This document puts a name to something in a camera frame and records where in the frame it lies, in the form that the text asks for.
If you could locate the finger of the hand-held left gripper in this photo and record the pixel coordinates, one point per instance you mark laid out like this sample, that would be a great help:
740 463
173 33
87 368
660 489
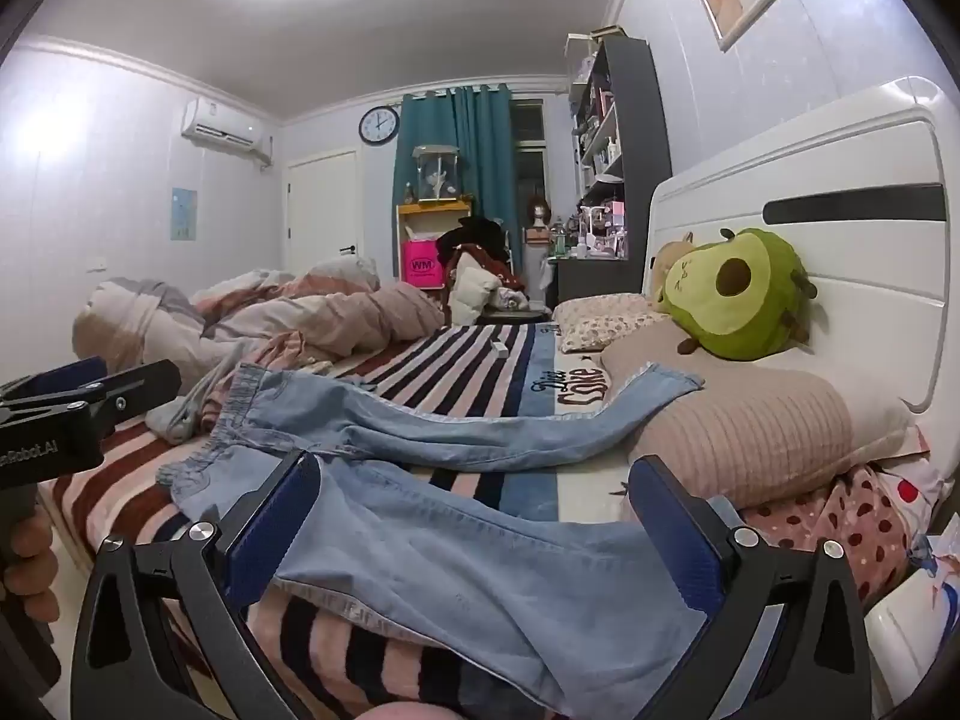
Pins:
135 390
67 375

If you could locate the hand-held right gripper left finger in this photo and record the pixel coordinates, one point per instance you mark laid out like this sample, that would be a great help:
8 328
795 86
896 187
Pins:
277 525

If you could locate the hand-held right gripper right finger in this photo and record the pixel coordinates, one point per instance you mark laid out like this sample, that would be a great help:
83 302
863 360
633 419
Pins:
675 532

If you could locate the light blue denim pants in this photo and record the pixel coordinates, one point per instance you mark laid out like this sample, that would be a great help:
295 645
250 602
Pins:
450 555

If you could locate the pink pants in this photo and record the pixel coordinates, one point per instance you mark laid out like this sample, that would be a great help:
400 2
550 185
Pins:
289 349

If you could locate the person's left hand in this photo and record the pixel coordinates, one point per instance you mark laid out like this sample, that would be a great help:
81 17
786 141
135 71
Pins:
26 570

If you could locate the beige ribbed pillow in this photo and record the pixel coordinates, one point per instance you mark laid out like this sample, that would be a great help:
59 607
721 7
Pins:
750 420

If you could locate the pink polka dot sheet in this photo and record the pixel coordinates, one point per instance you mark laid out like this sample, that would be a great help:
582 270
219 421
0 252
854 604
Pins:
847 525

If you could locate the beige crumpled duvet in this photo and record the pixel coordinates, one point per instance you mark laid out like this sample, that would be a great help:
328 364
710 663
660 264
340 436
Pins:
337 315

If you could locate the floral pillow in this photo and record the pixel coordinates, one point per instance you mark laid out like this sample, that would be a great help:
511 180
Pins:
600 319

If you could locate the green avocado plush toy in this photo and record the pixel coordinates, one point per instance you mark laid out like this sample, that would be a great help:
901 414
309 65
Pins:
757 307

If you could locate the striped fleece blanket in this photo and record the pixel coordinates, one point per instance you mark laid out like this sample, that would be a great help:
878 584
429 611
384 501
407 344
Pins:
465 360

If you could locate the white door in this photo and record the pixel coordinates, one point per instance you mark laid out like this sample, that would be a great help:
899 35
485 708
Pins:
322 210

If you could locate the white printed cloth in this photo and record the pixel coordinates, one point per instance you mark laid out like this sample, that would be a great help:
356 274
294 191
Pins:
922 615

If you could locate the dark grey desk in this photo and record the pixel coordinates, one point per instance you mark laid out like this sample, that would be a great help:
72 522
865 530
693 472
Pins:
592 277

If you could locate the white air conditioner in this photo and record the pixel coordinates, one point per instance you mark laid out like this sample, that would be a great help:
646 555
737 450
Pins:
225 127

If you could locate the brown plush toy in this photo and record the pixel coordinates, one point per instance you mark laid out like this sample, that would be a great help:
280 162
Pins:
667 255

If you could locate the pink paper bag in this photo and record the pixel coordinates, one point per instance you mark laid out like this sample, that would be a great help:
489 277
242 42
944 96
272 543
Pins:
421 264

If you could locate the white bed headboard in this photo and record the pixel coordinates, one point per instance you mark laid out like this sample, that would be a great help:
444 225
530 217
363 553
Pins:
862 277

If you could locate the mannequin head with wig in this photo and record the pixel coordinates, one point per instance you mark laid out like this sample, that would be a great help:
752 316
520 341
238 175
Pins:
537 214

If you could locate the pile of clothes on chair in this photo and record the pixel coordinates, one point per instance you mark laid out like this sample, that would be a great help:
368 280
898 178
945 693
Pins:
480 240

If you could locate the yellow shelf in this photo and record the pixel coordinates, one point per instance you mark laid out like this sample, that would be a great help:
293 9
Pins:
435 208

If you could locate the window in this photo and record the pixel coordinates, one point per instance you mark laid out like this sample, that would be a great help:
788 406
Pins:
527 165

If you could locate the dark grey bookshelf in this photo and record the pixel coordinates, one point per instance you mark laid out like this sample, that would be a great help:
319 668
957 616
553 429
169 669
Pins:
637 127

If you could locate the teal curtain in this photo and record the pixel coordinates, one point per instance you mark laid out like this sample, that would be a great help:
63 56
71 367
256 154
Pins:
480 150

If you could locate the small blue wall poster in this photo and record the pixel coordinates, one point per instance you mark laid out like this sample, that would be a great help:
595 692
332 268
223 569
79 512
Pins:
184 214

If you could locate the round wall clock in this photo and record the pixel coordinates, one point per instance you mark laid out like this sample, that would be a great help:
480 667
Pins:
379 124

